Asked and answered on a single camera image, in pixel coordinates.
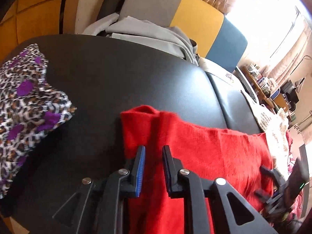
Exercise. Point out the middle window curtain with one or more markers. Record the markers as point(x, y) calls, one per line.
point(282, 71)

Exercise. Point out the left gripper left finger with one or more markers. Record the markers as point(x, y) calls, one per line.
point(98, 205)

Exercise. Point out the cream cable knit sweater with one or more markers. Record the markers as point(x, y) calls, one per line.
point(275, 127)

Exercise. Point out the grey yellow blue armchair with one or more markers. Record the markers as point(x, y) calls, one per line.
point(218, 40)

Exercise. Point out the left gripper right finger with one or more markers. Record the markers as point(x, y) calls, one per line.
point(210, 206)

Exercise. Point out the grey hooded sweatshirt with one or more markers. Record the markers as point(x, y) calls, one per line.
point(170, 40)

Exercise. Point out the white printed cushion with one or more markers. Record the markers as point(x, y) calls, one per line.
point(218, 71)

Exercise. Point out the leopard print purple cloth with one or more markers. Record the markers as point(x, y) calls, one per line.
point(30, 109)

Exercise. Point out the black monitor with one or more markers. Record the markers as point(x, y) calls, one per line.
point(290, 91)

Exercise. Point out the wooden desk with clutter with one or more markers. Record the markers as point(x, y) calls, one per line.
point(266, 90)

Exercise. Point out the red knit sweater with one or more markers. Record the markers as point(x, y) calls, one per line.
point(209, 152)

